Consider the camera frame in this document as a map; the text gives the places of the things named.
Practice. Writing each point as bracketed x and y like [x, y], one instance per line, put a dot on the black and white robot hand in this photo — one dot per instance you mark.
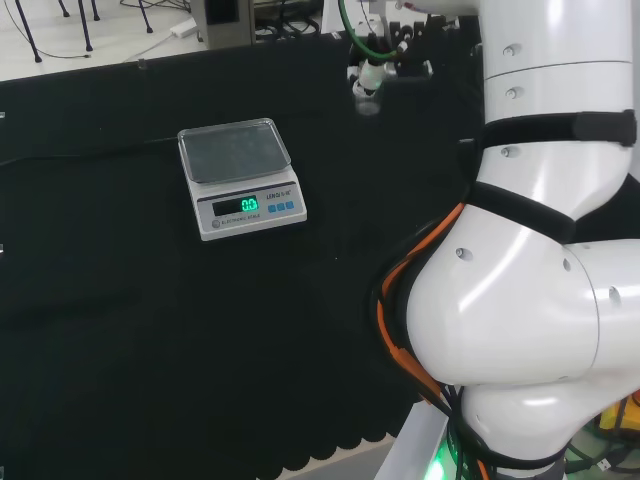
[407, 50]

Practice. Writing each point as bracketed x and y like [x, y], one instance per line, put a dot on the small clear glass beaker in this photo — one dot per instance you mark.
[369, 106]

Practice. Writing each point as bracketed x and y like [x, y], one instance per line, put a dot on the white electronic balance steel pan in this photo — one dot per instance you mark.
[240, 200]

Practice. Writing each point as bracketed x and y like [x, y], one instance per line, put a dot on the white power strip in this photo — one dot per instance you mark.
[182, 28]

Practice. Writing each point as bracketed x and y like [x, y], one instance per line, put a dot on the black tripod leg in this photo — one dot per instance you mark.
[27, 35]
[86, 27]

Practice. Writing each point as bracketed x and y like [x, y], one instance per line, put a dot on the black bench cloth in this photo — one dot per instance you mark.
[150, 325]

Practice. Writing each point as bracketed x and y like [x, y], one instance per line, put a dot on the yellow stop button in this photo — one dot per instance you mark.
[612, 416]

